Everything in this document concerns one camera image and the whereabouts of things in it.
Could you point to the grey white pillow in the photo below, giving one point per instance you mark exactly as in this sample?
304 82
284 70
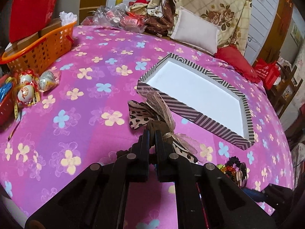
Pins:
192 30

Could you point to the orange plastic basket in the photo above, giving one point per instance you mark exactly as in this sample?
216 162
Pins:
39 55

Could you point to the red paper gift bag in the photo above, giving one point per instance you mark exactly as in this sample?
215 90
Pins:
28 17

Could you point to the santa plush toy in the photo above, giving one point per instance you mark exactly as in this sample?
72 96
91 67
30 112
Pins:
139 7

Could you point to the wrapped decorated egg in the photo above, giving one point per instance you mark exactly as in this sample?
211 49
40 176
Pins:
48 80
28 77
26 95

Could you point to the striped shallow cardboard box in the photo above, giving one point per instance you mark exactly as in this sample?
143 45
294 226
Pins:
201 97

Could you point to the red cushion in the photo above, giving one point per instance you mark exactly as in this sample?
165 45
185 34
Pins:
233 57

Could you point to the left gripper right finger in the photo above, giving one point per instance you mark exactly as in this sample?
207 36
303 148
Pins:
206 197

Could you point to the brown leopard bow scrunchie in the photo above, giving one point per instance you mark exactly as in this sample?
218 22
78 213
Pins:
155 115

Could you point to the wooden chair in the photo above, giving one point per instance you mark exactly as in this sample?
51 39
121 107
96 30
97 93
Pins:
281 95

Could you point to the clear plastic bag of items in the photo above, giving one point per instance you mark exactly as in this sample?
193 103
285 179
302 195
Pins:
118 16

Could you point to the white tissue in basket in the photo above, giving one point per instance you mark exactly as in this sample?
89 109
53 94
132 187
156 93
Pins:
67 18

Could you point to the pink flowered bedspread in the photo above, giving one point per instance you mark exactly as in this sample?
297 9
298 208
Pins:
85 120

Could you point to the floral beige quilt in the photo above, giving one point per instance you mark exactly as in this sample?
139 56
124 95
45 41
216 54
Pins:
232 17

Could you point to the red shopping bag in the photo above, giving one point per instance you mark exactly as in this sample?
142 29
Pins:
267 72

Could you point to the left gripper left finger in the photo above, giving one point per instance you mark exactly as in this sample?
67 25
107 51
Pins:
97 197

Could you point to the red plastic bowl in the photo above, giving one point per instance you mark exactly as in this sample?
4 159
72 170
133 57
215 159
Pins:
7 101

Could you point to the black scrunchie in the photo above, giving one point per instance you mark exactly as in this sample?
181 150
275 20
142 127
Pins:
232 166

